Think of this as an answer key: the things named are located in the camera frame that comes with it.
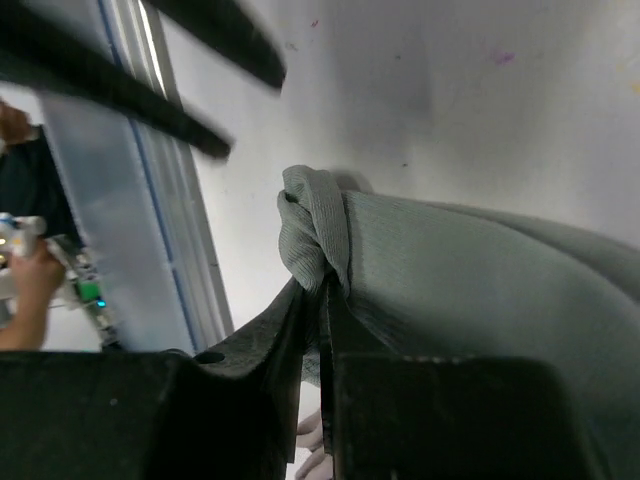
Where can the grey sock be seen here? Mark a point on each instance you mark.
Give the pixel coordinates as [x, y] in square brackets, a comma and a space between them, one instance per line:
[449, 280]

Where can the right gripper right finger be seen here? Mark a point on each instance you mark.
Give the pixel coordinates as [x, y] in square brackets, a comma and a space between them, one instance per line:
[389, 416]

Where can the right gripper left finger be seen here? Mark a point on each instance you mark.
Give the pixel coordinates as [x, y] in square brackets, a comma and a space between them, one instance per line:
[227, 413]

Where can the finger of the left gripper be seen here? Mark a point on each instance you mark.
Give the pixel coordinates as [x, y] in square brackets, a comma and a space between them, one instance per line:
[42, 54]

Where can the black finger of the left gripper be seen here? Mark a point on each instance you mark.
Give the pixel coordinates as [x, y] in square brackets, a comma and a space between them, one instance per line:
[224, 26]

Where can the operator control device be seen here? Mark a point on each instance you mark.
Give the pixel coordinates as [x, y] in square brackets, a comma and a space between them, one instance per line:
[76, 287]

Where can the operator hand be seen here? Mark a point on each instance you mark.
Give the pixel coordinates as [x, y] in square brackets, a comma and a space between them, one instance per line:
[37, 278]

